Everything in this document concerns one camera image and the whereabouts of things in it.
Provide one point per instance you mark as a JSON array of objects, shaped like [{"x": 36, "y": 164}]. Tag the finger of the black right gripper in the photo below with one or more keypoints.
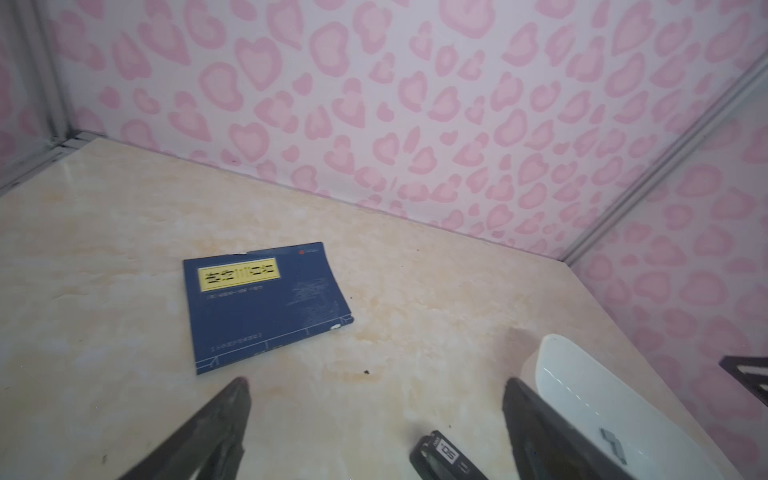
[{"x": 750, "y": 372}]

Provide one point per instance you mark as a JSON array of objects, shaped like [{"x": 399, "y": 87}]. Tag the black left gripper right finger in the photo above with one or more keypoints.
[{"x": 545, "y": 445}]

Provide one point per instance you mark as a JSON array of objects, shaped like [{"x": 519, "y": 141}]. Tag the blue book yellow label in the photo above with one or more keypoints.
[{"x": 243, "y": 305}]

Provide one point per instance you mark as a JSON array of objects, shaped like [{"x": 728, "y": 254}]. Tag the black long stapler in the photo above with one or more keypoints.
[{"x": 434, "y": 457}]

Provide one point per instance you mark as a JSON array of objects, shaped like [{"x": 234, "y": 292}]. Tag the white plastic tray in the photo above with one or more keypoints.
[{"x": 632, "y": 433}]

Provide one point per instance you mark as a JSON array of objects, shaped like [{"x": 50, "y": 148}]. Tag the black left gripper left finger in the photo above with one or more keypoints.
[{"x": 209, "y": 445}]

